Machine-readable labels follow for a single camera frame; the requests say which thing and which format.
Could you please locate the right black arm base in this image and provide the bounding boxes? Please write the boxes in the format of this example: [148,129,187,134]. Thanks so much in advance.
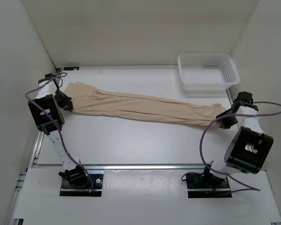
[181,172,232,199]

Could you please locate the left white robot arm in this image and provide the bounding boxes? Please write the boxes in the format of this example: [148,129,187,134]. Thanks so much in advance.
[25,73,89,188]

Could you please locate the white plastic mesh basket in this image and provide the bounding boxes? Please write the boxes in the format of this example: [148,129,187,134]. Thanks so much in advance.
[177,53,240,92]

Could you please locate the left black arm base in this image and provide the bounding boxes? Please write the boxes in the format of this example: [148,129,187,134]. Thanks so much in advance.
[59,172,104,197]

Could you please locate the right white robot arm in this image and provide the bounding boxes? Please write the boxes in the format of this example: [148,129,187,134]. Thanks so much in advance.
[201,91,274,188]

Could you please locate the aluminium front rail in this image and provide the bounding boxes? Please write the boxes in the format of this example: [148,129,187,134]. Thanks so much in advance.
[28,164,258,172]

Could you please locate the beige trousers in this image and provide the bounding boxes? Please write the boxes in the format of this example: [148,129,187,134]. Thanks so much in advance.
[65,82,226,126]

